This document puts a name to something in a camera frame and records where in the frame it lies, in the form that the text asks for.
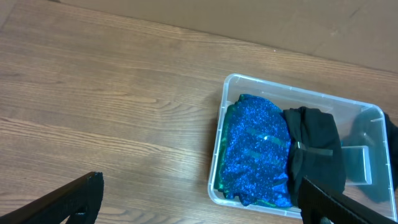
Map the clear plastic storage bin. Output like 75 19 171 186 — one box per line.
208 73 397 221

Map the blue green sequin cloth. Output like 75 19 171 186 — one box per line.
215 94 292 208

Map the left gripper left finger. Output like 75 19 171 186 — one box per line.
1 172 104 224

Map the black cloth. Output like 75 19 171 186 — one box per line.
342 110 397 203
284 106 346 207

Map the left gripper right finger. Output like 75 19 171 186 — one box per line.
297 177 396 224

